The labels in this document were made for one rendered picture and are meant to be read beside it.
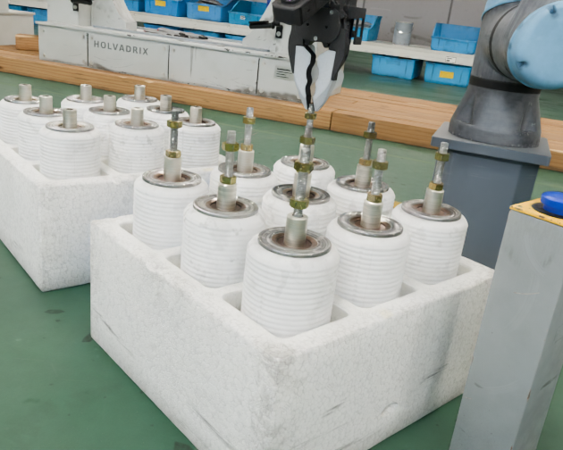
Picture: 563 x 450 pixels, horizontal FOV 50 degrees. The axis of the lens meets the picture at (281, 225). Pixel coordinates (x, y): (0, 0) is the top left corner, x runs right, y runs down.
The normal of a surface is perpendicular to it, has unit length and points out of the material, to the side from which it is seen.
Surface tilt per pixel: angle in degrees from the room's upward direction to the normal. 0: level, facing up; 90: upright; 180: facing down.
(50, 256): 90
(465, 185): 90
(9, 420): 0
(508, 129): 72
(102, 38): 90
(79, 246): 90
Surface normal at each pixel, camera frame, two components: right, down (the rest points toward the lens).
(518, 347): -0.75, 0.15
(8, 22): 0.93, 0.22
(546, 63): -0.09, 0.44
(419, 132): -0.36, 0.29
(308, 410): 0.65, 0.33
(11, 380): 0.11, -0.93
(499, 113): -0.28, 0.00
